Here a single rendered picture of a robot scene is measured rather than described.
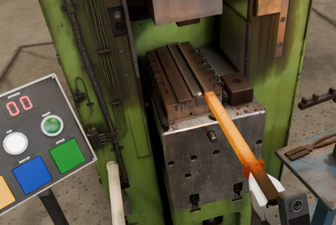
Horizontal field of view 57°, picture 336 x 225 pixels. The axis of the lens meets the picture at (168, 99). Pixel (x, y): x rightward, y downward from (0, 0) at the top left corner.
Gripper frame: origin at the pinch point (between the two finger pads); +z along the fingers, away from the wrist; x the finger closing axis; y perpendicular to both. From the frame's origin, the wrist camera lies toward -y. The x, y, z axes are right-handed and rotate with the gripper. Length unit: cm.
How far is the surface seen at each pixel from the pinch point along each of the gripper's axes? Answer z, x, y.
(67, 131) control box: 30, -43, 2
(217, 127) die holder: 35.3, 3.7, 18.3
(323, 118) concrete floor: 110, 117, 108
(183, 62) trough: 67, 1, 9
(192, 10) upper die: 42.1, -1.6, -22.1
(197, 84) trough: 49, 1, 9
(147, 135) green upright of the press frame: 55, -20, 33
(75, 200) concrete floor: 91, -69, 109
